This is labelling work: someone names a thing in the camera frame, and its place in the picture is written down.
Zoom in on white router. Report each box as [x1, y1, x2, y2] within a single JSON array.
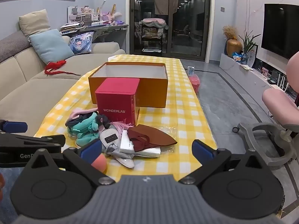
[[277, 73, 290, 91]]

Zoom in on light blue cushion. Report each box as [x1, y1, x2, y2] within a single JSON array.
[[28, 29, 75, 64]]

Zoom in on group of display boxes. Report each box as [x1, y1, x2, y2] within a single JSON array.
[[68, 3, 123, 26]]

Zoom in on dark scrunchie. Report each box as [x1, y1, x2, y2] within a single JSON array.
[[96, 114, 110, 129]]

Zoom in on dried flowers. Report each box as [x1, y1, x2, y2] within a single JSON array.
[[222, 25, 237, 40]]

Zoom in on blue cloth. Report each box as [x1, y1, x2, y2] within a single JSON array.
[[0, 167, 25, 215]]

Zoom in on red cube box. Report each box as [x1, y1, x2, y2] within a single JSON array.
[[95, 78, 140, 126]]

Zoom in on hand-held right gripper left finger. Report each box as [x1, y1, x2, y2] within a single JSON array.
[[23, 140, 116, 187]]

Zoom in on green potted plant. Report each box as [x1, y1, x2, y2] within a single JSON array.
[[238, 31, 261, 56]]

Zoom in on red ribbon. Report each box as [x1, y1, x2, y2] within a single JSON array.
[[44, 60, 81, 76]]

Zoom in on pink blanket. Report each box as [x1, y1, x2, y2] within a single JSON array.
[[141, 18, 169, 29]]

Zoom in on black television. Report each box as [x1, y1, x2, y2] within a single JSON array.
[[261, 3, 299, 60]]

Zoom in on pink office chair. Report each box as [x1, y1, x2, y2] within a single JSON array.
[[232, 51, 299, 166]]

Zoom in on beige cushion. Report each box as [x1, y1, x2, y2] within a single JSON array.
[[19, 9, 52, 38]]

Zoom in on gold vase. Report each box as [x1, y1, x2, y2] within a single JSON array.
[[226, 39, 242, 57]]

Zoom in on pink tassel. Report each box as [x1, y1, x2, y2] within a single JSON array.
[[110, 119, 132, 131]]

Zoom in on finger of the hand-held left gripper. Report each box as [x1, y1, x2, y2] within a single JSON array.
[[0, 133, 66, 148], [0, 120, 28, 133]]

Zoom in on orange cardboard box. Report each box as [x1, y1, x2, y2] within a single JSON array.
[[88, 62, 169, 108]]

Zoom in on peach soft ball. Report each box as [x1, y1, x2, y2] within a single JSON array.
[[91, 154, 108, 174]]

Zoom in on dark grey cloth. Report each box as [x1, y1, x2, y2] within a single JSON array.
[[65, 114, 94, 127]]

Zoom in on yellow checkered tablecloth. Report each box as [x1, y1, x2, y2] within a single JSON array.
[[34, 54, 219, 175]]

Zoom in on clear plastic bag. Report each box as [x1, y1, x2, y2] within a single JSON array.
[[161, 125, 180, 145]]

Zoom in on glass sliding door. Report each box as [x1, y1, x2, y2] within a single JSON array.
[[126, 0, 212, 62]]

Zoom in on grey desk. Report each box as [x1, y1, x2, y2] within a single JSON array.
[[59, 24, 129, 43]]

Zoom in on beige sofa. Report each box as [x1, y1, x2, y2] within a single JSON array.
[[0, 30, 127, 137]]

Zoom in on hanging towel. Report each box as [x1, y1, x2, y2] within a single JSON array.
[[154, 0, 179, 15]]

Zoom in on pink stool with carton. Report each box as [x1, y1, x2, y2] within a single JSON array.
[[189, 75, 201, 94]]

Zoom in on grey television cabinet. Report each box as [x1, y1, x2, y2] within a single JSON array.
[[220, 53, 299, 103]]

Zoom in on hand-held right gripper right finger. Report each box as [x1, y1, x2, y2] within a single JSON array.
[[179, 139, 272, 187]]

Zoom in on stack of magazines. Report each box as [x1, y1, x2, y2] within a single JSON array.
[[59, 23, 82, 33]]

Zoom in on printed figure cushion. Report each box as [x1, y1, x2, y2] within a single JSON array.
[[69, 31, 94, 55]]

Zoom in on black shelf cart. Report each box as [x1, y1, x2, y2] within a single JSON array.
[[140, 18, 167, 53]]

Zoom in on white packet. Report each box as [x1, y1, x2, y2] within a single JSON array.
[[120, 131, 161, 158]]

